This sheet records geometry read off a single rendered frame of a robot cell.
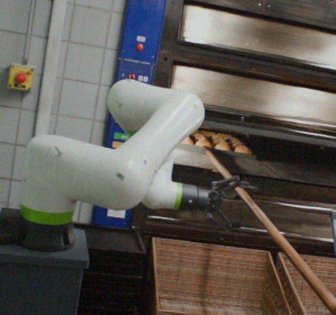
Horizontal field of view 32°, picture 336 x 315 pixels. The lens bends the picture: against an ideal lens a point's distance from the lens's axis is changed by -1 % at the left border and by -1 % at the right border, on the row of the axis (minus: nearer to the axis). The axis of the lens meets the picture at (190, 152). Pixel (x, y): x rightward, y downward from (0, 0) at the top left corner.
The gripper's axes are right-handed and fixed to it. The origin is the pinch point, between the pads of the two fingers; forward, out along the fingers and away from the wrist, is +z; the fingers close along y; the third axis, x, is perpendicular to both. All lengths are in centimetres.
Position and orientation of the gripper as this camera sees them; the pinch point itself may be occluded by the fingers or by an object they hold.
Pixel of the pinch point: (251, 206)
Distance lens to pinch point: 211.2
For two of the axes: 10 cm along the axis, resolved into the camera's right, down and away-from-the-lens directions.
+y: -1.8, 9.7, 1.7
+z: 9.7, 1.5, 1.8
